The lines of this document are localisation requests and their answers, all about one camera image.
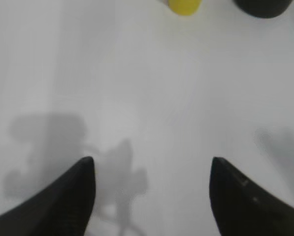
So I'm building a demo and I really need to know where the yellow paper cup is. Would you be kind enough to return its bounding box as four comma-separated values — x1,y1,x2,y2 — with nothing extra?
168,0,202,16

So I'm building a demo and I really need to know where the black mug white interior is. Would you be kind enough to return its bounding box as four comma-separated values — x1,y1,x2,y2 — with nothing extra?
234,0,293,19

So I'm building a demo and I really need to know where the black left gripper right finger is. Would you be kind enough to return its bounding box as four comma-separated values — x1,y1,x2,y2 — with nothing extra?
209,157,294,236

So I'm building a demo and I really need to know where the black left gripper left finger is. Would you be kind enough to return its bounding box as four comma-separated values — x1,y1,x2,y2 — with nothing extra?
0,156,96,236

